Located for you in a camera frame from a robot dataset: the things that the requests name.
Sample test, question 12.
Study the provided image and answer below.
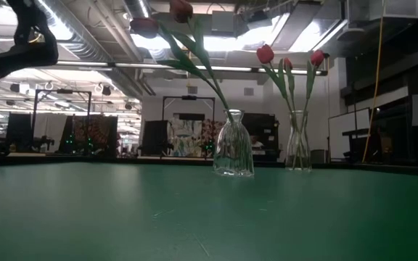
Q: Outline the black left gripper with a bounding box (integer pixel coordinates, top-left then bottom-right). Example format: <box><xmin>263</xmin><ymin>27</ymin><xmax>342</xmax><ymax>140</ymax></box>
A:
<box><xmin>0</xmin><ymin>0</ymin><xmax>60</xmax><ymax>78</ymax></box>

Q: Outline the ribbed clear glass vase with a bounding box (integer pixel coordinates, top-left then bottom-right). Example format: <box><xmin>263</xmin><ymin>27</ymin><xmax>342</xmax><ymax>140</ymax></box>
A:
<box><xmin>212</xmin><ymin>108</ymin><xmax>255</xmax><ymax>178</ymax></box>

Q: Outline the light red artificial tulip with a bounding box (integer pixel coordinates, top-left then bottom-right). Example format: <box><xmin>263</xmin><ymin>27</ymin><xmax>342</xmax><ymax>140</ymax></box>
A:
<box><xmin>255</xmin><ymin>43</ymin><xmax>304</xmax><ymax>170</ymax></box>
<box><xmin>298</xmin><ymin>49</ymin><xmax>326</xmax><ymax>170</ymax></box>

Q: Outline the tall clear glass vase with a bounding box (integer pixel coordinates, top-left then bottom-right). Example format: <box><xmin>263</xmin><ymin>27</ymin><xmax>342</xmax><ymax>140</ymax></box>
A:
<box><xmin>284</xmin><ymin>109</ymin><xmax>312</xmax><ymax>171</ymax></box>

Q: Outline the black ceiling reel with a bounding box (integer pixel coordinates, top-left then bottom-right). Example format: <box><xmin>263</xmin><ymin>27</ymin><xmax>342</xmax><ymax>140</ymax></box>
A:
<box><xmin>27</xmin><ymin>30</ymin><xmax>45</xmax><ymax>44</ymax></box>

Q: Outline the long ceiling light strip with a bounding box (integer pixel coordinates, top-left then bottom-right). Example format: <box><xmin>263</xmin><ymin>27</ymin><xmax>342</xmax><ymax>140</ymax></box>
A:
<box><xmin>56</xmin><ymin>59</ymin><xmax>328</xmax><ymax>76</ymax></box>

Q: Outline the black standing panel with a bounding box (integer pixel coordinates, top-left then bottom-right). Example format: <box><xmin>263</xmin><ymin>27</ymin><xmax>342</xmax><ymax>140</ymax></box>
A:
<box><xmin>142</xmin><ymin>120</ymin><xmax>169</xmax><ymax>157</ymax></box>
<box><xmin>7</xmin><ymin>112</ymin><xmax>33</xmax><ymax>153</ymax></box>

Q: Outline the white hanging cloth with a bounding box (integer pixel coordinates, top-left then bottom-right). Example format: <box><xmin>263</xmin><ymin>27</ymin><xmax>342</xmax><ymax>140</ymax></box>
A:
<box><xmin>33</xmin><ymin>114</ymin><xmax>68</xmax><ymax>153</ymax></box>

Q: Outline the patterned hanging cloth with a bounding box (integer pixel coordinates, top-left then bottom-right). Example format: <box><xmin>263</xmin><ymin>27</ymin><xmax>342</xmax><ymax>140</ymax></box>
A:
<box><xmin>71</xmin><ymin>115</ymin><xmax>118</xmax><ymax>155</ymax></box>

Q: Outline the painted backdrop panel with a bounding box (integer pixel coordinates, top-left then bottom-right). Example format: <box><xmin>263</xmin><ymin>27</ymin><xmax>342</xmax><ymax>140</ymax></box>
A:
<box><xmin>168</xmin><ymin>116</ymin><xmax>203</xmax><ymax>157</ymax></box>

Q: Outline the grey ceiling box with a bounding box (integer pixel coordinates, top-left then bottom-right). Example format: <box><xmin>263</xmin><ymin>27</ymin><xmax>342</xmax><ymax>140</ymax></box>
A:
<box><xmin>211</xmin><ymin>10</ymin><xmax>237</xmax><ymax>34</ymax></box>

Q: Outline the green table mat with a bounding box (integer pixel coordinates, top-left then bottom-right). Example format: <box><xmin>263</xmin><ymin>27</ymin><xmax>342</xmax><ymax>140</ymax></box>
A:
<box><xmin>0</xmin><ymin>161</ymin><xmax>418</xmax><ymax>261</ymax></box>

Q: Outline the black cabinet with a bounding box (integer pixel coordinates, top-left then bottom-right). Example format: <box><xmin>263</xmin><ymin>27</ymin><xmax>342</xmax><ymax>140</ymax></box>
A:
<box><xmin>252</xmin><ymin>112</ymin><xmax>279</xmax><ymax>162</ymax></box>

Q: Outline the small grey box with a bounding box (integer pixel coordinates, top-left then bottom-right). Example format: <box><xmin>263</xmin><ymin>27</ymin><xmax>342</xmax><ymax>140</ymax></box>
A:
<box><xmin>310</xmin><ymin>149</ymin><xmax>329</xmax><ymax>165</ymax></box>

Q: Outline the white board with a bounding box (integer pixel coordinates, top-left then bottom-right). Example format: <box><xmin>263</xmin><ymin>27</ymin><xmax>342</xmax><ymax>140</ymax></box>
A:
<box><xmin>327</xmin><ymin>107</ymin><xmax>372</xmax><ymax>160</ymax></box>

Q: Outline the large silver ceiling duct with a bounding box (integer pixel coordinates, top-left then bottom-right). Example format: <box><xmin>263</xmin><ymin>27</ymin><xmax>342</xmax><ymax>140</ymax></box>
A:
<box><xmin>36</xmin><ymin>0</ymin><xmax>144</xmax><ymax>99</ymax></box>

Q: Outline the small silver ceiling duct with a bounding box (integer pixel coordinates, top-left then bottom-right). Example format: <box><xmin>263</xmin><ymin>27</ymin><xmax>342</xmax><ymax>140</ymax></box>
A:
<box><xmin>123</xmin><ymin>0</ymin><xmax>152</xmax><ymax>23</ymax></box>

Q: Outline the black gantry frame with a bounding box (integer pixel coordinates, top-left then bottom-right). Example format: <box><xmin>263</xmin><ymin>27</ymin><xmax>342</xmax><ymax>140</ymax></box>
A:
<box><xmin>162</xmin><ymin>95</ymin><xmax>216</xmax><ymax>123</ymax></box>

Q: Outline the yellow hanging cord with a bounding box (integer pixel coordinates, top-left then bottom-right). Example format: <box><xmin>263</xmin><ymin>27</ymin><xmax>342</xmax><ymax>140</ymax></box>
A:
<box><xmin>362</xmin><ymin>0</ymin><xmax>387</xmax><ymax>162</ymax></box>

